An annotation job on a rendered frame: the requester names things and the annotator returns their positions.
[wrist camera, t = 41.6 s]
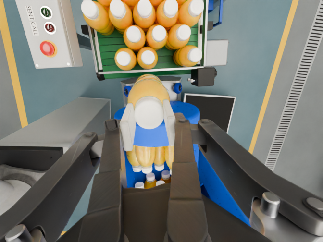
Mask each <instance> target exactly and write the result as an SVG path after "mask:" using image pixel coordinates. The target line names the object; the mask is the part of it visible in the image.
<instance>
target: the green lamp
mask: <svg viewBox="0 0 323 242"><path fill-rule="evenodd" d="M40 11H41V14H42V15H43V16H44V17H50V15H51V12H50V10H49V9H48V8H46V7H43V8H41V10H40Z"/></svg>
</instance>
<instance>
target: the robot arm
mask: <svg viewBox="0 0 323 242"><path fill-rule="evenodd" d="M163 110H164V122H165V127H166V131H167V136H168V141H169V145H170V146H174V161H173V162H172V172H171V182H170V183H163V184H160V185H157V186H154V187H151V188H148V189H145V188H132V187H131V188H128V187H127V179H126V168H125V157H124V150H125V151H132V150H133V143H134V136H135V129H136V121H135V117H134V106H133V104H132V103H128V104H127V106H126V108H125V111H124V114H123V116H122V119H119V120H118V119H108V120H106V121H104V122H103V123H104V127H105V134H102V135H98V136H97V133H96V132H88V133H86V134H84V135H82V136H81V137H80V138H79V139H78V140H77V141H76V142H75V143H74V144H73V145H72V146H71V147H70V148H69V149H68V150H67V151H66V152H65V153H64V154H63V155H62V156H61V157H60V158H59V159H58V160H57V161H56V162H55V163H54V164H53V165H52V166H51V168H50V169H49V170H46V171H38V170H32V169H23V168H16V167H11V166H9V165H6V164H2V165H0V242H323V199H322V198H320V197H318V196H316V195H314V194H313V193H311V192H309V191H307V190H305V189H303V188H301V187H299V186H298V185H296V184H294V183H292V182H290V181H288V180H286V179H284V178H283V177H281V176H279V175H277V174H275V173H274V172H273V171H271V170H270V169H269V168H268V167H267V166H265V165H264V164H263V163H262V162H260V161H259V160H258V159H257V158H256V157H254V156H253V155H252V154H251V153H250V152H249V151H248V150H246V149H245V148H244V147H243V146H242V145H240V144H239V143H238V142H237V141H236V140H234V139H233V138H232V137H231V136H230V135H228V134H227V133H226V132H225V131H224V130H222V129H221V128H220V127H219V126H218V125H216V124H215V123H214V122H213V121H211V120H208V119H201V120H199V121H198V123H197V124H191V123H190V121H189V120H188V119H185V117H184V115H183V113H181V112H179V113H173V110H172V108H171V105H170V103H169V100H167V99H164V100H163ZM193 144H197V145H198V148H199V149H200V151H201V152H202V154H203V155H204V156H205V158H206V159H207V161H208V162H209V164H210V165H211V167H212V168H213V170H214V171H215V172H216V174H217V175H218V177H219V178H220V180H221V181H222V183H223V184H224V186H225V187H226V189H227V190H228V192H229V193H230V194H231V196H232V197H233V199H234V200H235V202H236V203H237V205H238V206H239V208H240V209H241V210H242V211H243V213H244V214H245V215H246V217H247V218H248V219H249V223H250V225H251V226H249V225H248V224H246V223H245V222H243V221H242V220H240V219H239V218H237V217H236V216H234V215H233V214H231V213H230V212H228V211H227V210H225V209H224V208H222V207H221V206H219V205H218V204H216V203H215V202H213V201H212V200H211V199H209V198H207V197H206V196H204V195H203V194H202V193H201V187H200V181H199V173H198V167H197V162H196V161H195V155H194V148H193ZM98 167H99V173H98V174H95V172H96V170H97V168H98ZM94 174H95V175H94ZM93 176H94V179H93V184H92V189H91V194H90V199H89V204H88V209H87V213H86V214H85V215H84V216H83V217H82V218H81V219H80V220H79V221H77V222H76V223H75V224H74V225H73V226H72V227H71V228H70V229H69V230H68V231H67V232H66V233H65V234H63V235H62V236H61V237H60V235H61V233H62V232H63V230H64V228H65V226H66V224H67V223H68V221H69V219H70V217H71V215H72V214H73V212H74V210H75V208H76V206H77V204H78V203H79V201H80V199H81V197H82V195H83V194H84V192H85V190H86V188H87V186H88V185H89V183H90V181H91V179H92V177H93ZM59 237H60V238H59ZM58 238H59V239H58Z"/></svg>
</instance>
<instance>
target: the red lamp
mask: <svg viewBox="0 0 323 242"><path fill-rule="evenodd" d="M45 29H46V30H47V31H48V32H50V33H52V32H54V26H53V25H52V24H50V23H46V24H45Z"/></svg>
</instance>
